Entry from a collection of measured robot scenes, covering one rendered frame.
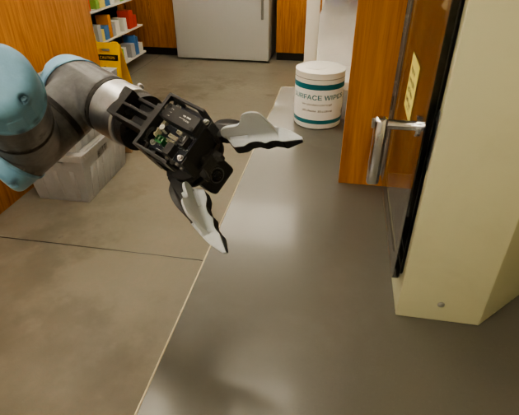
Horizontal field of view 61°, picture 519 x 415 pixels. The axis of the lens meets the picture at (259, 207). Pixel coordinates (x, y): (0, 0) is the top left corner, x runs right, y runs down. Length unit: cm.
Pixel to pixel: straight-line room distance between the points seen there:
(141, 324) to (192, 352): 137
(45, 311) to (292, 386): 169
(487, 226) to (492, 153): 10
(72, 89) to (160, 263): 169
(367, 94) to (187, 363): 57
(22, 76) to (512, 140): 48
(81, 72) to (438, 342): 57
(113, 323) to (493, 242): 165
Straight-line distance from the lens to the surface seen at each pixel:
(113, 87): 58
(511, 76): 51
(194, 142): 48
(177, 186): 52
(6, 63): 47
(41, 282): 232
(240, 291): 67
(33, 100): 46
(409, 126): 56
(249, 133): 51
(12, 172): 59
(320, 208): 86
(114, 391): 178
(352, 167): 94
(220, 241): 48
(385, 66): 87
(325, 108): 119
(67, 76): 62
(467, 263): 62
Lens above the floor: 140
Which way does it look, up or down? 33 degrees down
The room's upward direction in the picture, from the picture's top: straight up
